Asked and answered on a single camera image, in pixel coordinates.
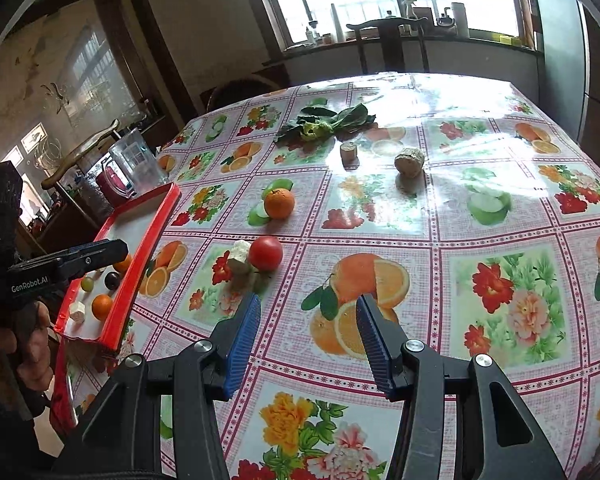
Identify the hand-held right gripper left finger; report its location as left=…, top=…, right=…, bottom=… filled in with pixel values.
left=65, top=292, right=262, bottom=480

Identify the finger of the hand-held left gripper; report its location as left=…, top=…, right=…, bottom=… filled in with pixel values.
left=55, top=239, right=129, bottom=281

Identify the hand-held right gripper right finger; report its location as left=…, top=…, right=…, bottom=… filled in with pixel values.
left=355, top=294, right=568, bottom=480

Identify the red tray with white inside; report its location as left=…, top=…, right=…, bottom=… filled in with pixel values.
left=50, top=182, right=182, bottom=353

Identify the white hexagonal block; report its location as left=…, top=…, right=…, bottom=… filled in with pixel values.
left=227, top=240, right=253, bottom=276

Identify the large red tomato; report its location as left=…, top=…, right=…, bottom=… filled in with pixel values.
left=248, top=235, right=284, bottom=272

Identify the round tan block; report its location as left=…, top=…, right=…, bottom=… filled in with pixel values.
left=394, top=147, right=426, bottom=178

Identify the person's left forearm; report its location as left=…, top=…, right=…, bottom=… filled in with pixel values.
left=0, top=327, right=56, bottom=471

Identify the person's left hand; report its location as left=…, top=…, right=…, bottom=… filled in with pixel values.
left=10, top=300, right=56, bottom=392

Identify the dark wooden sideboard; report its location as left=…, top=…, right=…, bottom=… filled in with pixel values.
left=10, top=170, right=106, bottom=256

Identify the clear glass mug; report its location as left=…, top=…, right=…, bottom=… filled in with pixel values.
left=109, top=127, right=168, bottom=196

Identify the dark round-back chair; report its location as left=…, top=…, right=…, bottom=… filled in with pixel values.
left=207, top=74, right=281, bottom=111

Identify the green leafy vegetable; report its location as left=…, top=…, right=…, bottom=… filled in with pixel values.
left=274, top=102, right=377, bottom=143

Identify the dark high-back wooden chair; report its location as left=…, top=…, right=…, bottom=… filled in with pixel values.
left=346, top=16, right=429, bottom=75

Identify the white paper roll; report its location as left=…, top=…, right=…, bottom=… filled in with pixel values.
left=451, top=1, right=470, bottom=39

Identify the silver refrigerator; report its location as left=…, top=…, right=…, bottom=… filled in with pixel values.
left=530, top=0, right=596, bottom=141

